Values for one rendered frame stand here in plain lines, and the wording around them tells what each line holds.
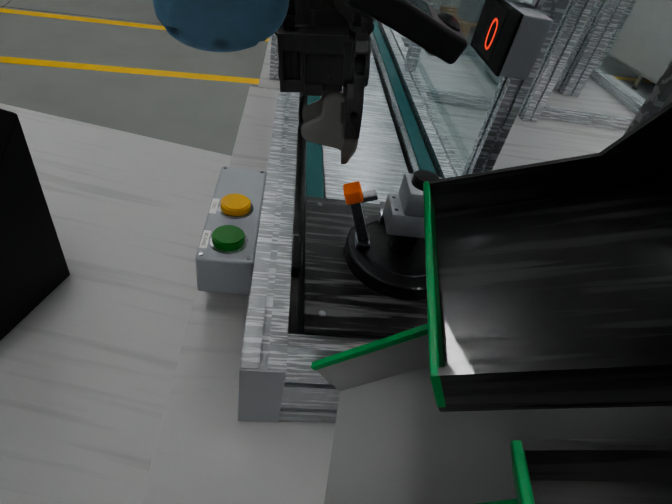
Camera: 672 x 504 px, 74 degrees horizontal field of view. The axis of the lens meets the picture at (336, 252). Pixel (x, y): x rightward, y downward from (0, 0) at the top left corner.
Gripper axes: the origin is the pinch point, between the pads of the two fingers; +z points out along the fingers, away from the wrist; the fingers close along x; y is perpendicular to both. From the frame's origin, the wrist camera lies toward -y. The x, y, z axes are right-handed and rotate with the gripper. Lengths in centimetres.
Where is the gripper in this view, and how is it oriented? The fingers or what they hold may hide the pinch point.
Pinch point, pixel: (350, 152)
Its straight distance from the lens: 51.2
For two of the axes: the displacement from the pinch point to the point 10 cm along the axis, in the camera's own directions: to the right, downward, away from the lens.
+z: -0.3, 7.0, 7.2
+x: 0.2, 7.2, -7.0
